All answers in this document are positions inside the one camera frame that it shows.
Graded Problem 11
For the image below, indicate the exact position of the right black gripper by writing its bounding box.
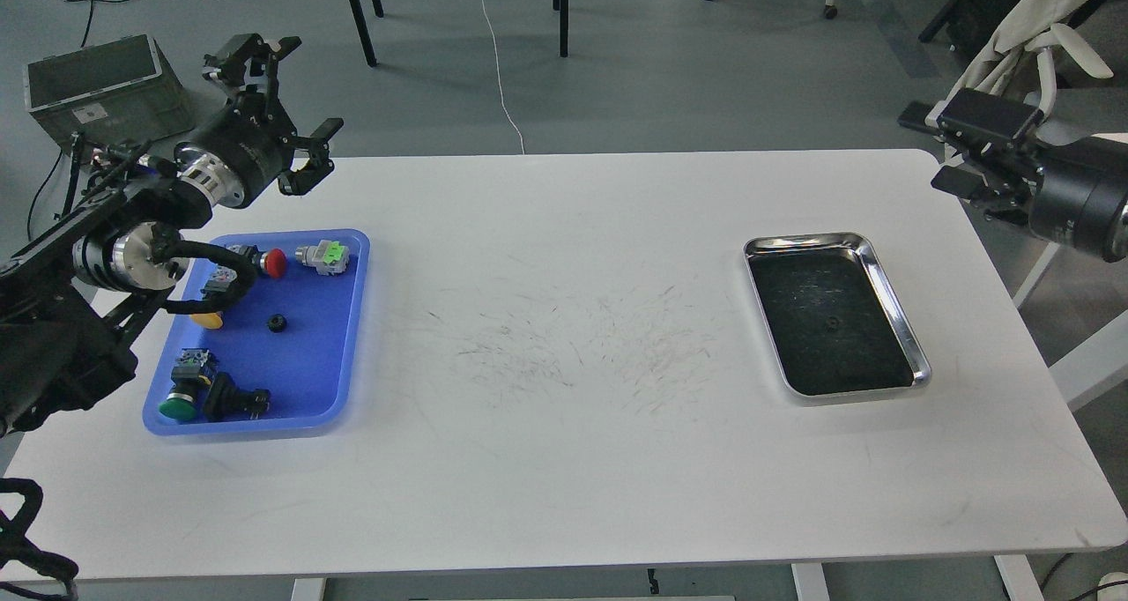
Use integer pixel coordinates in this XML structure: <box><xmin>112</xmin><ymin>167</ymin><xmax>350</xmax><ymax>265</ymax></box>
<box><xmin>898</xmin><ymin>88</ymin><xmax>1127</xmax><ymax>263</ymax></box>

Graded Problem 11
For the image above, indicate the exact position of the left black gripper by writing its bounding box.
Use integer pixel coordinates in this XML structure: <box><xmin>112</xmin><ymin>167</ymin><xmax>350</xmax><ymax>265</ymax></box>
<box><xmin>174</xmin><ymin>33</ymin><xmax>344</xmax><ymax>209</ymax></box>

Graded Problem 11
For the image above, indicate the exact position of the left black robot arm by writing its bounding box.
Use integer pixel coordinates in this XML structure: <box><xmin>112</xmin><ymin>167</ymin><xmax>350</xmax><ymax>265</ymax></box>
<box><xmin>1</xmin><ymin>33</ymin><xmax>343</xmax><ymax>434</ymax></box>

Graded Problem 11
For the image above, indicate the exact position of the white office chair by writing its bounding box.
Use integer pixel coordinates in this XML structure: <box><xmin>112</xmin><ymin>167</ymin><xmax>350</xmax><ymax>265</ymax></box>
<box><xmin>938</xmin><ymin>24</ymin><xmax>1128</xmax><ymax>408</ymax></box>

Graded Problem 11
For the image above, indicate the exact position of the grey plastic crate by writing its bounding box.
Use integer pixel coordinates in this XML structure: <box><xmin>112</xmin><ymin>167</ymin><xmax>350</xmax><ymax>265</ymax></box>
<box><xmin>23</xmin><ymin>34</ymin><xmax>195</xmax><ymax>150</ymax></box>

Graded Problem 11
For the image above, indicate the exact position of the beige cloth on chair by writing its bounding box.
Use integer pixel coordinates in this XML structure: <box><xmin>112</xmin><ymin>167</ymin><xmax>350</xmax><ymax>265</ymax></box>
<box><xmin>923</xmin><ymin>0</ymin><xmax>1114</xmax><ymax>145</ymax></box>

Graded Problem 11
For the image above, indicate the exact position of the silver metal tray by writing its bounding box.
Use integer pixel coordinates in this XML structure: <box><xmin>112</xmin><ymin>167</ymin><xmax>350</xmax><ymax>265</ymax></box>
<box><xmin>744</xmin><ymin>232</ymin><xmax>933</xmax><ymax>403</ymax></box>

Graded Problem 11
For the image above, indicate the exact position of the blue plastic tray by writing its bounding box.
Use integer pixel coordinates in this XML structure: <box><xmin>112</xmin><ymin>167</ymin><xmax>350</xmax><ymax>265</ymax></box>
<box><xmin>141</xmin><ymin>228</ymin><xmax>370</xmax><ymax>438</ymax></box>

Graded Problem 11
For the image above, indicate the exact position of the black table leg pair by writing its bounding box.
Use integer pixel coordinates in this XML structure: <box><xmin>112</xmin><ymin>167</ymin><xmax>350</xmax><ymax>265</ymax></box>
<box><xmin>553</xmin><ymin>0</ymin><xmax>569</xmax><ymax>58</ymax></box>

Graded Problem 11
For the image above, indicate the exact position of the red push button switch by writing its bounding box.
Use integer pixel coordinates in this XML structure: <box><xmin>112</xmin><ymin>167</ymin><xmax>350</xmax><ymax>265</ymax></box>
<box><xmin>226</xmin><ymin>244</ymin><xmax>287</xmax><ymax>279</ymax></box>

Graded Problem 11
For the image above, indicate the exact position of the grey green switch module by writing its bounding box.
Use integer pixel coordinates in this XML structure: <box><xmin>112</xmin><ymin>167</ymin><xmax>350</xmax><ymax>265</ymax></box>
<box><xmin>294</xmin><ymin>240</ymin><xmax>351</xmax><ymax>276</ymax></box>

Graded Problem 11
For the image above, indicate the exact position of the yellow push button switch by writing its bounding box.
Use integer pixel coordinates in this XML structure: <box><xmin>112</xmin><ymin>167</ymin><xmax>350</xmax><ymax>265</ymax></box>
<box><xmin>187</xmin><ymin>266</ymin><xmax>243</xmax><ymax>330</ymax></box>

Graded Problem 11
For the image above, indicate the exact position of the white floor cable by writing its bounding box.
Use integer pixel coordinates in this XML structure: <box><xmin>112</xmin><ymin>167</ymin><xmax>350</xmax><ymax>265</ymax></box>
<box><xmin>473</xmin><ymin>0</ymin><xmax>527</xmax><ymax>154</ymax></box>

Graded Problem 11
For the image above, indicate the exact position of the black selector switch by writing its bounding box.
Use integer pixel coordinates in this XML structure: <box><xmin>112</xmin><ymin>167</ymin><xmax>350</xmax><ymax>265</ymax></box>
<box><xmin>202</xmin><ymin>372</ymin><xmax>271</xmax><ymax>423</ymax></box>

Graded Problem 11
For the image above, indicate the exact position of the green push button switch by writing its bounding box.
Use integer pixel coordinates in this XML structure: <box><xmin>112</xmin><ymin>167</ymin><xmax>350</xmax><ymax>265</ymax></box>
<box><xmin>158</xmin><ymin>348</ymin><xmax>218</xmax><ymax>423</ymax></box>

